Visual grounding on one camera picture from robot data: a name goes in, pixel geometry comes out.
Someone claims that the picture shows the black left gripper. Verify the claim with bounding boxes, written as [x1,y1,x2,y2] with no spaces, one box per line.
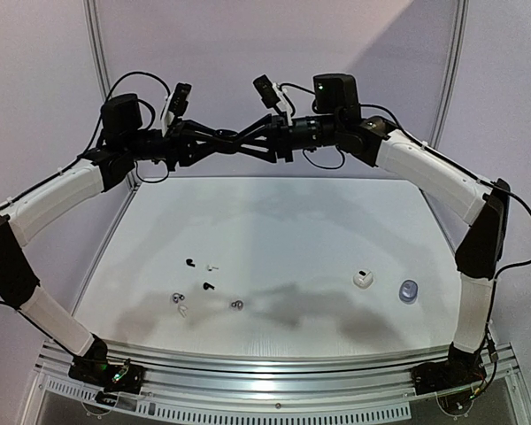
[124,118,227,171]

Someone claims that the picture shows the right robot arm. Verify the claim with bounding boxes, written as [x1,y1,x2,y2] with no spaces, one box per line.
[196,73,510,386]

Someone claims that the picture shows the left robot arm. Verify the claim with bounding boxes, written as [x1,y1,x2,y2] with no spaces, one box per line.
[0,85,276,384]

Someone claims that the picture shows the white charging case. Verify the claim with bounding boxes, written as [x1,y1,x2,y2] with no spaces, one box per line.
[352,269,374,290]

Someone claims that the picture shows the translucent blue charging case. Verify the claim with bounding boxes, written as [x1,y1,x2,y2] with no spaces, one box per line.
[398,280,419,305]

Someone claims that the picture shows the white earbud near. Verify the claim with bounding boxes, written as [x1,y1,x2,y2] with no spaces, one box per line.
[177,305,188,317]

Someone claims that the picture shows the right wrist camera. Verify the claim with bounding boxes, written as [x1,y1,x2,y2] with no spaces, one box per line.
[253,74,292,126]

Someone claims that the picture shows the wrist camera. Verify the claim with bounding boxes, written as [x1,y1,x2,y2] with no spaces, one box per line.
[160,82,192,136]
[253,74,292,126]

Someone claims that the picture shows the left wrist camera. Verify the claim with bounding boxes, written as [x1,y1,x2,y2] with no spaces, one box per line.
[160,82,192,136]

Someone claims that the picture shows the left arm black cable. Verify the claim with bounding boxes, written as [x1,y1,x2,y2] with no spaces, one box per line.
[95,72,173,183]

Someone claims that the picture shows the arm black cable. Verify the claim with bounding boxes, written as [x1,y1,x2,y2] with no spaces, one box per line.
[95,72,173,183]
[278,82,531,269]

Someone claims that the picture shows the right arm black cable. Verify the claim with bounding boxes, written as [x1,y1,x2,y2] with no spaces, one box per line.
[278,82,531,269]

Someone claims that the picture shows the left aluminium corner post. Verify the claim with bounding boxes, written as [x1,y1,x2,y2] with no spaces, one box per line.
[82,0,111,98]

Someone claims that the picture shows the aluminium corner post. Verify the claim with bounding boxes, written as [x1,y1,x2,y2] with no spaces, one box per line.
[82,0,111,98]
[429,0,469,148]

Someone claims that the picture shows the right aluminium corner post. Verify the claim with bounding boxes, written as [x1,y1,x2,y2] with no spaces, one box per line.
[429,0,469,148]

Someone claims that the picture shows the aluminium front rail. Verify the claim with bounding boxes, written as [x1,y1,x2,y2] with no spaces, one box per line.
[34,340,521,399]

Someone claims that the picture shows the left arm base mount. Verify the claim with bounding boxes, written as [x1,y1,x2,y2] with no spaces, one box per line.
[68,358,147,406]

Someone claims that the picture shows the perforated white cable tray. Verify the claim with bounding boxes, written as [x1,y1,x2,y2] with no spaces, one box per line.
[33,377,412,424]

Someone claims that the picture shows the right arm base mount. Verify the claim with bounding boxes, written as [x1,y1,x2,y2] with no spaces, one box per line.
[410,344,486,395]

